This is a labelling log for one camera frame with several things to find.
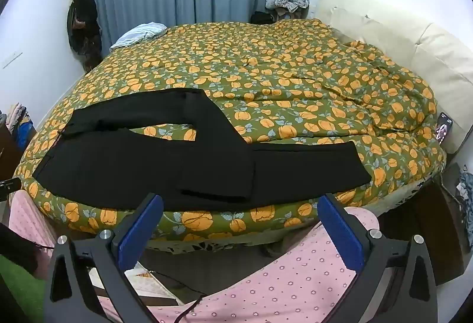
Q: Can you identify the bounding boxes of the stack of folded clothes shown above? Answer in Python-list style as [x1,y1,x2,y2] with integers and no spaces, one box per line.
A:
[4,103,37,146]

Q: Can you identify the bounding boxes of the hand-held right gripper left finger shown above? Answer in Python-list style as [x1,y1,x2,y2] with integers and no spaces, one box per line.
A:
[44,193,165,323]

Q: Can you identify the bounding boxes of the dark hanging coat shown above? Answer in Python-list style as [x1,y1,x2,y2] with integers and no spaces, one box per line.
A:
[67,0,103,73]

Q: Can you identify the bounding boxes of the black pants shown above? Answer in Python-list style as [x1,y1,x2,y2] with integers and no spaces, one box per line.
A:
[33,87,372,212]

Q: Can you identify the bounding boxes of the smartphone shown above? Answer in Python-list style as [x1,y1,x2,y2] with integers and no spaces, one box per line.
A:
[435,112,453,144]

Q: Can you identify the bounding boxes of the person's right leg pink pajamas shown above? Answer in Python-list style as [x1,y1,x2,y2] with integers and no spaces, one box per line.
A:
[155,208,392,323]

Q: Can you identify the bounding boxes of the dark cloth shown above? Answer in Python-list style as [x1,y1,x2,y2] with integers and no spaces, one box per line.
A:
[0,223,41,276]

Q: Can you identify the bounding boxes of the brown wooden nightstand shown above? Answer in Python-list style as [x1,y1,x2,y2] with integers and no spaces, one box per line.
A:
[379,162,473,287]

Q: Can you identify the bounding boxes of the black cable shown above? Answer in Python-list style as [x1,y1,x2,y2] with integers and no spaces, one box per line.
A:
[148,269,208,323]

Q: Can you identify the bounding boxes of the person's leg pink pajamas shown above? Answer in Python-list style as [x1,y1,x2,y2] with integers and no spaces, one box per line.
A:
[7,192,56,268]
[155,208,392,323]

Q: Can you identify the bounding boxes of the cream pillow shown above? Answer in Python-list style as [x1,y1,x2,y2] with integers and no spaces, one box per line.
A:
[315,0,473,154]

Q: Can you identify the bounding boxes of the grey white clothes pile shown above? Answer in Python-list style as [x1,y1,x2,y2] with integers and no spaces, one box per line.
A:
[265,0,310,13]

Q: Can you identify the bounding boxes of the green floor mat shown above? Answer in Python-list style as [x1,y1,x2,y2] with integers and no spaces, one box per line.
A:
[0,264,48,323]

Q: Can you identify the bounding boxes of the person's left leg pink pajamas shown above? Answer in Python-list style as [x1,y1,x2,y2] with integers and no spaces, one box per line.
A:
[7,192,56,268]

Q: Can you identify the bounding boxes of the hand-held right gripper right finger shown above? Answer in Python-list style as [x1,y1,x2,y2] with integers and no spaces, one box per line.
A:
[317,193,438,323]

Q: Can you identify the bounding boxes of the green orange floral blanket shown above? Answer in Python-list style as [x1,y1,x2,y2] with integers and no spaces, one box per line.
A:
[14,18,447,242]

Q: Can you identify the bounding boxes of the patterned grey cloth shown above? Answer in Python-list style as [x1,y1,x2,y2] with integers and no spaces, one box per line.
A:
[455,164,473,235]

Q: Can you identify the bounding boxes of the white paper box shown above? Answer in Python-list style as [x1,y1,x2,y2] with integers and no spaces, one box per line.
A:
[124,263,180,307]

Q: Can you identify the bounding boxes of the blue striped pillow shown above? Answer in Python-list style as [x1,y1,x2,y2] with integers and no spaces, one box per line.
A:
[110,23,168,50]

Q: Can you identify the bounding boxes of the black bag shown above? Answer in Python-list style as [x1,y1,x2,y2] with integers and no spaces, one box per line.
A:
[250,11,276,24]

